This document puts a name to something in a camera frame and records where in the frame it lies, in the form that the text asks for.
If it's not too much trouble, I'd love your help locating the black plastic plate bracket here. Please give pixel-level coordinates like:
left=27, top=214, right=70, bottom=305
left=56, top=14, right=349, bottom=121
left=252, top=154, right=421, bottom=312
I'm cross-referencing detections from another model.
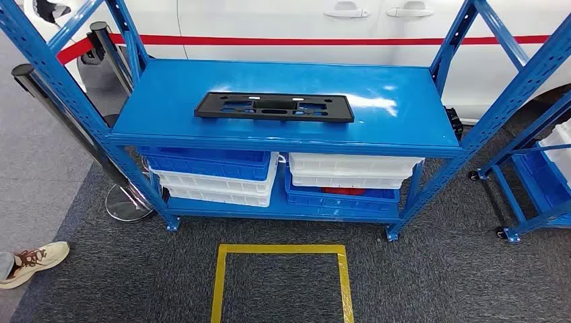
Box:
left=194, top=92, right=356, bottom=124

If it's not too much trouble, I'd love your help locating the red part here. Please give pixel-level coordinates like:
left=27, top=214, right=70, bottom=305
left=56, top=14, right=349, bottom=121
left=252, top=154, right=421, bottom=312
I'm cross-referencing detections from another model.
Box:
left=322, top=187, right=368, bottom=196

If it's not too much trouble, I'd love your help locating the blue metal shelf rack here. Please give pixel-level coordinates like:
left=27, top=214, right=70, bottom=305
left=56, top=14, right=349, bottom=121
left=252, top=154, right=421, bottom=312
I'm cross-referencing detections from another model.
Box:
left=0, top=0, right=571, bottom=244

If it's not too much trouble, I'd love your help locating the blue plastic crate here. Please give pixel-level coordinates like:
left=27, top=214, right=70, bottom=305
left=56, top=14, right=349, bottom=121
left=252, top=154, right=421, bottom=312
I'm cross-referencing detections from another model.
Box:
left=284, top=167, right=401, bottom=215
left=139, top=147, right=272, bottom=182

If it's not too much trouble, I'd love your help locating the yellow floor tape square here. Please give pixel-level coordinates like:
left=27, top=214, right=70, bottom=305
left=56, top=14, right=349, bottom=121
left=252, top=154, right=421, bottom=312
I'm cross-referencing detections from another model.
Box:
left=210, top=244, right=356, bottom=323

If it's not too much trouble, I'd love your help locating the red barrier belt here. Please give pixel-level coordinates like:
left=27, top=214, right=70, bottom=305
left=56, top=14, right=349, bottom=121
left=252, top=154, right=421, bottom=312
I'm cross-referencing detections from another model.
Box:
left=57, top=34, right=551, bottom=66

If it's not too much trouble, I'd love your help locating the white car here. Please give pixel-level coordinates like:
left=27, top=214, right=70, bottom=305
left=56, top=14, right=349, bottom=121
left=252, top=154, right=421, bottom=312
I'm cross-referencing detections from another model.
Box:
left=22, top=0, right=571, bottom=126

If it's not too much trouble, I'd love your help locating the blue wheeled rack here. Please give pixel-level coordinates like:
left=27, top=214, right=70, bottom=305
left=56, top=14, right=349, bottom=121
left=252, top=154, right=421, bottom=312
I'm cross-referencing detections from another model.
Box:
left=468, top=89, right=571, bottom=244

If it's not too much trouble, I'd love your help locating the person's shoe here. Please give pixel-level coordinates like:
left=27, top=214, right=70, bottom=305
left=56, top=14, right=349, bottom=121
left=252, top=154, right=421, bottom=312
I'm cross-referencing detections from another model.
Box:
left=0, top=241, right=71, bottom=290

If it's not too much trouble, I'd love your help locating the person's leg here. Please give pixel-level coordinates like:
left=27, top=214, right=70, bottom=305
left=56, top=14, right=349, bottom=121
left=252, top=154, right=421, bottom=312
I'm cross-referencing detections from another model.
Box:
left=0, top=252, right=15, bottom=283

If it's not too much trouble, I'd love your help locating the dark stanchion post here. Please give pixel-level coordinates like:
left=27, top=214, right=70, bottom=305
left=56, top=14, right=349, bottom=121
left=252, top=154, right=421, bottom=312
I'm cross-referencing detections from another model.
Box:
left=89, top=21, right=135, bottom=130

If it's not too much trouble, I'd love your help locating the chrome stanchion post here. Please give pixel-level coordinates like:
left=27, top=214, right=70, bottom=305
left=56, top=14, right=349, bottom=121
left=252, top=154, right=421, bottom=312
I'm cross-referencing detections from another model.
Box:
left=11, top=63, right=157, bottom=224

